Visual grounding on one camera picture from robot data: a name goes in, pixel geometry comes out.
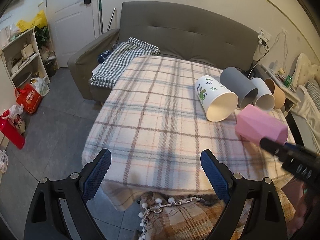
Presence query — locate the pink faceted cup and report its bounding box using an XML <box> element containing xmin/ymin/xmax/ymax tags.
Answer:
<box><xmin>235</xmin><ymin>105</ymin><xmax>288</xmax><ymax>145</ymax></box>

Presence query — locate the brown kraft cup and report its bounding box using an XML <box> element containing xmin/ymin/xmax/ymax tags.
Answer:
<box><xmin>264</xmin><ymin>79</ymin><xmax>286</xmax><ymax>109</ymax></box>

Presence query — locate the light grey cup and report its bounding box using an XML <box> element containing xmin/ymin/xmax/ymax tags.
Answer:
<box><xmin>251</xmin><ymin>77</ymin><xmax>275</xmax><ymax>112</ymax></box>

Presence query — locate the dark grey cup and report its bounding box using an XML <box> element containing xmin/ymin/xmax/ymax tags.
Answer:
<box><xmin>220</xmin><ymin>67</ymin><xmax>258</xmax><ymax>108</ymax></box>

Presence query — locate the white leaf-print cup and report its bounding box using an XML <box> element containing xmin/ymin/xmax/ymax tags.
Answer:
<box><xmin>195</xmin><ymin>75</ymin><xmax>238</xmax><ymax>122</ymax></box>

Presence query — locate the person's hand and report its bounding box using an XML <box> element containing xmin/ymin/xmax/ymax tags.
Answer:
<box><xmin>282</xmin><ymin>178</ymin><xmax>310</xmax><ymax>239</ymax></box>

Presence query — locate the white nightstand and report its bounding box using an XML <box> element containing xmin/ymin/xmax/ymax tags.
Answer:
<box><xmin>261</xmin><ymin>66</ymin><xmax>301</xmax><ymax>117</ymax></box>

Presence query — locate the striped pillow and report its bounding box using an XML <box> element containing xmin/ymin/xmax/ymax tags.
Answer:
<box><xmin>306</xmin><ymin>80</ymin><xmax>320</xmax><ymax>104</ymax></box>

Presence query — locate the green bottle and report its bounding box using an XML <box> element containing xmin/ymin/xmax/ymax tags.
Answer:
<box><xmin>285</xmin><ymin>75</ymin><xmax>292</xmax><ymax>87</ymax></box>

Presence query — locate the orange plaid blanket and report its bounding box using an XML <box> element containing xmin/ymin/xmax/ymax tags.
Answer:
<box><xmin>138</xmin><ymin>187</ymin><xmax>298</xmax><ymax>240</ymax></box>

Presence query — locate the white bed headboard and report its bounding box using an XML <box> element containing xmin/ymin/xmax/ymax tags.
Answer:
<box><xmin>292</xmin><ymin>53</ymin><xmax>319</xmax><ymax>87</ymax></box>

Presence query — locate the red cylinder bottle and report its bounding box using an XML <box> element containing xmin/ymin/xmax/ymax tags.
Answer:
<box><xmin>1</xmin><ymin>117</ymin><xmax>25</xmax><ymax>150</ymax></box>

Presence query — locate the plaid tablecloth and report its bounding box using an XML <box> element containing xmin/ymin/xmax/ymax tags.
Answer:
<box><xmin>82</xmin><ymin>56</ymin><xmax>292</xmax><ymax>211</ymax></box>

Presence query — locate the red gift bag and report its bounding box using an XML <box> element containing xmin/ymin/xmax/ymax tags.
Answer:
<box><xmin>15</xmin><ymin>83</ymin><xmax>42</xmax><ymax>115</ymax></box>

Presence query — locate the grey sofa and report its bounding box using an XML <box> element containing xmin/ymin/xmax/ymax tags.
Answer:
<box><xmin>67</xmin><ymin>1</ymin><xmax>258</xmax><ymax>103</ymax></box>

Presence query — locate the white plastic bag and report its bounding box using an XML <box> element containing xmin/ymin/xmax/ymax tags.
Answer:
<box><xmin>30</xmin><ymin>77</ymin><xmax>50</xmax><ymax>97</ymax></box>

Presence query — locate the green checked cloth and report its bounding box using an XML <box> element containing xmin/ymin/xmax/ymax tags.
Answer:
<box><xmin>90</xmin><ymin>37</ymin><xmax>161</xmax><ymax>89</ymax></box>

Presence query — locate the white shelf unit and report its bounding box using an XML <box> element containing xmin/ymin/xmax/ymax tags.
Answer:
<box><xmin>1</xmin><ymin>28</ymin><xmax>50</xmax><ymax>88</ymax></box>

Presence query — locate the white kettle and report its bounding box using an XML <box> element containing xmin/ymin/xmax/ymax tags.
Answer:
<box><xmin>0</xmin><ymin>25</ymin><xmax>11</xmax><ymax>46</ymax></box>

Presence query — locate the yellow plastic bag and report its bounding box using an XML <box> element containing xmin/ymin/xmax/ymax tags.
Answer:
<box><xmin>16</xmin><ymin>10</ymin><xmax>48</xmax><ymax>32</ymax></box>

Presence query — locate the white door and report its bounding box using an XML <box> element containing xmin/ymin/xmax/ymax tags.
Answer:
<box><xmin>44</xmin><ymin>0</ymin><xmax>99</xmax><ymax>68</ymax></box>

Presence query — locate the green broom handle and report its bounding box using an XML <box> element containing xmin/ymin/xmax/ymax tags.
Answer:
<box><xmin>98</xmin><ymin>0</ymin><xmax>104</xmax><ymax>35</ymax></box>

